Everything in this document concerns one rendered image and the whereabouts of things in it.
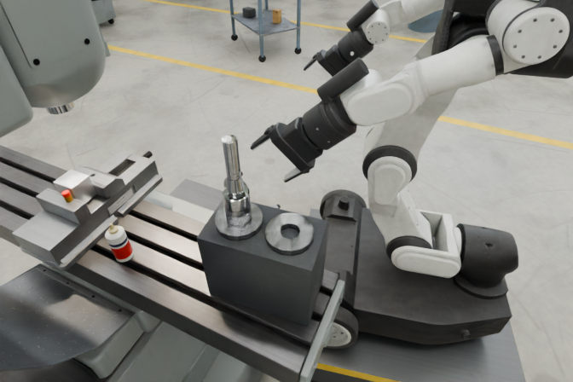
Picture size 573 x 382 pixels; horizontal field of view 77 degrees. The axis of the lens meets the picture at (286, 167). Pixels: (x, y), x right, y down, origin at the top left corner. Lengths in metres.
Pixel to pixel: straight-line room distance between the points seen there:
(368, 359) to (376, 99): 0.94
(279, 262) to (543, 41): 0.51
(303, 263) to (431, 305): 0.74
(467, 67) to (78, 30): 0.62
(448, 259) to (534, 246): 1.31
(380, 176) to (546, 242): 1.70
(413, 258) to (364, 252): 0.22
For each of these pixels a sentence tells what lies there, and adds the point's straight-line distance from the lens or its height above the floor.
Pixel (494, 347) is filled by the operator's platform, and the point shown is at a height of 0.40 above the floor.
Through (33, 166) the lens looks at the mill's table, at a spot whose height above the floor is 0.93.
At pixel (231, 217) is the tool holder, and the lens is 0.66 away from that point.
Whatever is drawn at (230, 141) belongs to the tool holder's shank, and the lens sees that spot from 0.57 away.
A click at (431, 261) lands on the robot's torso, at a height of 0.71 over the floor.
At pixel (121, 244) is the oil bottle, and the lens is 0.90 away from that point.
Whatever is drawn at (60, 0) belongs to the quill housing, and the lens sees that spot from 0.69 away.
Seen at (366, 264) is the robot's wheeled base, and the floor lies 0.57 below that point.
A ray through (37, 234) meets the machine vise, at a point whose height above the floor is 1.00.
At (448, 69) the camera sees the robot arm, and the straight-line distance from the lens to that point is 0.66.
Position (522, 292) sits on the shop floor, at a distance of 2.25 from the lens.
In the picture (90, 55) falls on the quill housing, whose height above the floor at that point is 1.39.
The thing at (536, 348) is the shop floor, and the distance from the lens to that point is 2.10.
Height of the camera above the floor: 1.63
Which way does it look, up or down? 39 degrees down
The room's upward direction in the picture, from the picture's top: straight up
